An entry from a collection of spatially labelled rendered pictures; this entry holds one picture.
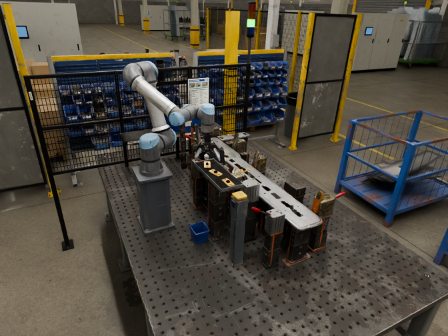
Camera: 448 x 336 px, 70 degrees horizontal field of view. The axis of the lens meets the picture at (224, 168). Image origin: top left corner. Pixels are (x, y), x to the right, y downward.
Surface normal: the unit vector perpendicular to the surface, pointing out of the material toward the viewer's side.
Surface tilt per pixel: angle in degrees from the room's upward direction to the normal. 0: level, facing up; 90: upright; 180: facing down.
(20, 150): 95
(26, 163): 89
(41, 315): 0
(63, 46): 90
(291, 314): 0
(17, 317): 0
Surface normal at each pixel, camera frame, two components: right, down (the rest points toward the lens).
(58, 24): 0.45, 0.41
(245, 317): 0.03, -0.89
